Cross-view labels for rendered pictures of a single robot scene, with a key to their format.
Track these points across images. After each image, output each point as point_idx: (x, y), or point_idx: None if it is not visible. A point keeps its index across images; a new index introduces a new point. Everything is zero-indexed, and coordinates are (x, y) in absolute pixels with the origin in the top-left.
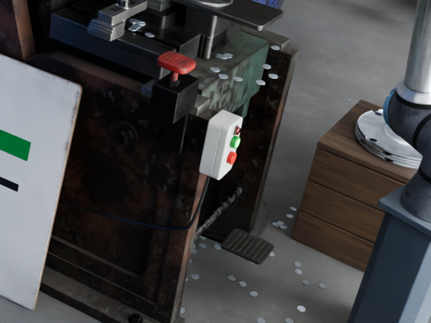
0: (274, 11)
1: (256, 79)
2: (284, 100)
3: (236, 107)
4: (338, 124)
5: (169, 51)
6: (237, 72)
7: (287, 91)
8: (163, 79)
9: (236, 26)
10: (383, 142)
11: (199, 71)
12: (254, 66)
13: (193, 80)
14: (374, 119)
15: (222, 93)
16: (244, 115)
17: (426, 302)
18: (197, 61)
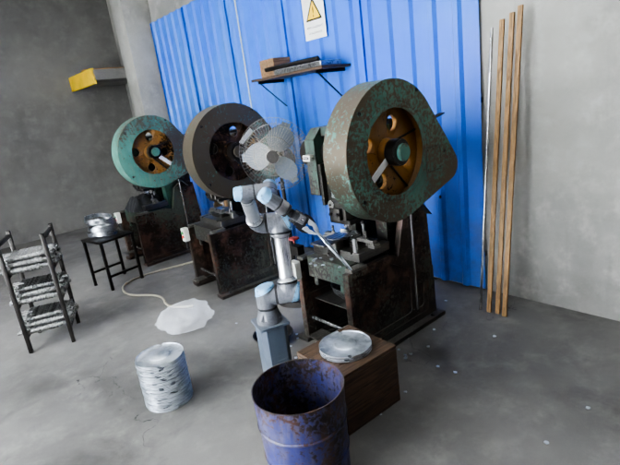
0: (323, 244)
1: (342, 279)
2: (348, 296)
3: (333, 282)
4: (364, 332)
5: (298, 236)
6: (326, 264)
7: (348, 292)
8: (297, 244)
9: (353, 259)
10: (338, 335)
11: (319, 256)
12: (339, 271)
13: (296, 246)
14: (361, 337)
15: (319, 267)
16: (342, 292)
17: (261, 356)
18: (327, 256)
